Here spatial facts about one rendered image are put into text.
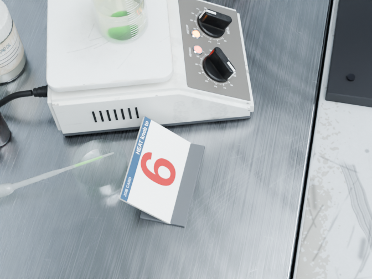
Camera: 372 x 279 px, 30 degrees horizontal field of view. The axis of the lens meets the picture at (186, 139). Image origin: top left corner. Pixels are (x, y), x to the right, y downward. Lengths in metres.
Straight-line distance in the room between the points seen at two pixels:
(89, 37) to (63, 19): 0.04
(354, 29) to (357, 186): 0.18
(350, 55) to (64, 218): 0.34
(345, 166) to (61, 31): 0.31
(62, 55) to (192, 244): 0.22
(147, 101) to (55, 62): 0.09
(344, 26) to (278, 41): 0.07
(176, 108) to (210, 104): 0.03
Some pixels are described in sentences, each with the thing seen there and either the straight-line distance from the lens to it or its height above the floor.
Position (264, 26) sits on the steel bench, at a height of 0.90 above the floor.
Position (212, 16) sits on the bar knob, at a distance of 0.72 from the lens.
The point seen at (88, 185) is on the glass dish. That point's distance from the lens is 0.69.
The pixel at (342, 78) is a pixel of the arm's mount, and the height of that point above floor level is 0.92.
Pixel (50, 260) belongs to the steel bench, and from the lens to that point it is 0.67.
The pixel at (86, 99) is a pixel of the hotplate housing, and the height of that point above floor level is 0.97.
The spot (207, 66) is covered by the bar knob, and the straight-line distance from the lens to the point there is 0.69.
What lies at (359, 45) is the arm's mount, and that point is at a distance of 0.77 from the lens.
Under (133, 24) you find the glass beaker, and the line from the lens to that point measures 0.65.
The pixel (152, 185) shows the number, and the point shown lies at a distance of 0.66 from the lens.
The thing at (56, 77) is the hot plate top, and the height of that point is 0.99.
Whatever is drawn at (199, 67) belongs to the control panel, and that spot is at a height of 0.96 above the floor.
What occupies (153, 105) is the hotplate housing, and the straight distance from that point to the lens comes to 0.68.
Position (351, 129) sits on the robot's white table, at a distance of 0.73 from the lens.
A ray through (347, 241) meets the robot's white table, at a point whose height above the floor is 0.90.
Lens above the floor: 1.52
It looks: 60 degrees down
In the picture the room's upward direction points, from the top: 5 degrees counter-clockwise
